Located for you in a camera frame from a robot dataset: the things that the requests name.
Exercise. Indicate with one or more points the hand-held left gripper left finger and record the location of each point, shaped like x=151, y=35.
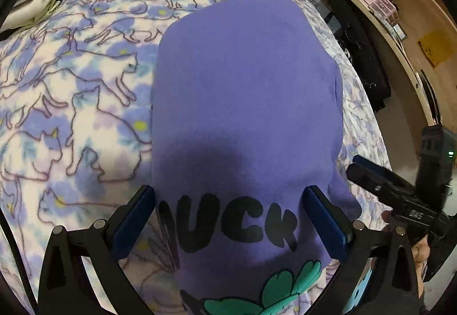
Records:
x=134, y=222

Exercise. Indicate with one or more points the person's right hand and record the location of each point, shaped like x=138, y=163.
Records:
x=420, y=252

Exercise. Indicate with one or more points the small picture frame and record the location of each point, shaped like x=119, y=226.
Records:
x=400, y=31

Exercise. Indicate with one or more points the wooden shelf unit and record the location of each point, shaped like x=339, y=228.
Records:
x=410, y=8

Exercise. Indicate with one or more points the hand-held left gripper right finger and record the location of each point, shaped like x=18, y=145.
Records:
x=326, y=226

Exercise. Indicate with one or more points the purple cat print blanket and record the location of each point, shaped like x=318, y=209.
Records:
x=89, y=86

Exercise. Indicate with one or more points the black bag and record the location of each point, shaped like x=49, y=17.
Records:
x=367, y=61

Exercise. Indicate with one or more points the white box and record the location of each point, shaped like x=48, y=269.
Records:
x=317, y=3

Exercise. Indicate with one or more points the light blue stool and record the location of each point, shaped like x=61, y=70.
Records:
x=360, y=293

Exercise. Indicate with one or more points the purple zip hoodie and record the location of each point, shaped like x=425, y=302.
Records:
x=242, y=104

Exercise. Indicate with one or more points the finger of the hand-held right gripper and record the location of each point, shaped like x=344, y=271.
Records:
x=371, y=183
x=391, y=176

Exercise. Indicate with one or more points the yellow paper bag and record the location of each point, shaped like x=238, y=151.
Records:
x=435, y=47

